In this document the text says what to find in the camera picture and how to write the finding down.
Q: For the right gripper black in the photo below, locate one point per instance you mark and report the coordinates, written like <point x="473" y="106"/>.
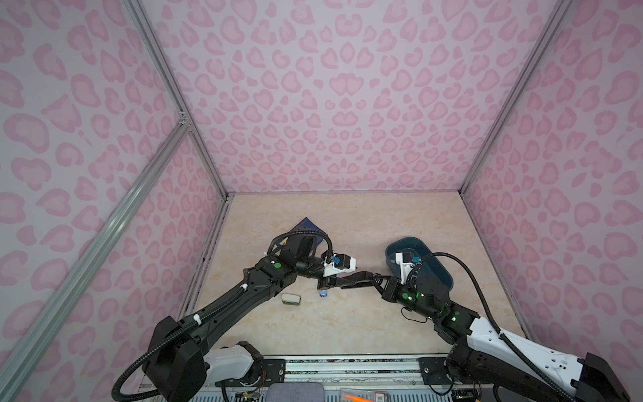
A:
<point x="390" y="290"/>

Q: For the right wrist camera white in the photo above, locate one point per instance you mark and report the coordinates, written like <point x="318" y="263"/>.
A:
<point x="408" y="262"/>

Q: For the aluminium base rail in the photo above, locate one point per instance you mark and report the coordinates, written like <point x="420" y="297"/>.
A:
<point x="403" y="377"/>

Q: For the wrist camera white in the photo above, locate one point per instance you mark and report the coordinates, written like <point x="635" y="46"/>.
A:
<point x="408" y="262"/>
<point x="339" y="264"/>

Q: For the blue book yellow label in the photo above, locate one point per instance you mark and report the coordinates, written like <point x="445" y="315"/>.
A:
<point x="304" y="238"/>

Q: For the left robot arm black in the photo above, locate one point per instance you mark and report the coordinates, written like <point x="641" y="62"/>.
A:
<point x="174" y="365"/>

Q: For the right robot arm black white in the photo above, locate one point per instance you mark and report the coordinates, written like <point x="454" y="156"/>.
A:
<point x="482" y="350"/>

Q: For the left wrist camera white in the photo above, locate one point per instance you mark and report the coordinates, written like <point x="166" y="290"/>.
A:
<point x="339" y="264"/>

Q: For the grey pad front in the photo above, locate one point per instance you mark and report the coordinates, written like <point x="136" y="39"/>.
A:
<point x="295" y="392"/>

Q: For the aluminium frame corner post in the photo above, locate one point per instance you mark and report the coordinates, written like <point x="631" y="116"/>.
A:
<point x="556" y="20"/>
<point x="152" y="43"/>

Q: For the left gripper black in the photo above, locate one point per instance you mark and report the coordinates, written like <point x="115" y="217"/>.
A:
<point x="326" y="283"/>

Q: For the orange handled tool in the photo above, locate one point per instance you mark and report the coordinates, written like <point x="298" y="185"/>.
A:
<point x="359" y="397"/>

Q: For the aluminium frame corner post left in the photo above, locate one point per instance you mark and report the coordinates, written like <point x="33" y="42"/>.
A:
<point x="152" y="43"/>

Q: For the aluminium diagonal frame bar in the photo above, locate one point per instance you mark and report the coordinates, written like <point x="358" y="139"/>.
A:
<point x="27" y="354"/>

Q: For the aluminium frame corner post right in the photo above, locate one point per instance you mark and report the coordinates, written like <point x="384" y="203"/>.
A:
<point x="556" y="20"/>

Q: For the teal plastic tray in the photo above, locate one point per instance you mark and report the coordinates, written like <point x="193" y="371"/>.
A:
<point x="429" y="266"/>

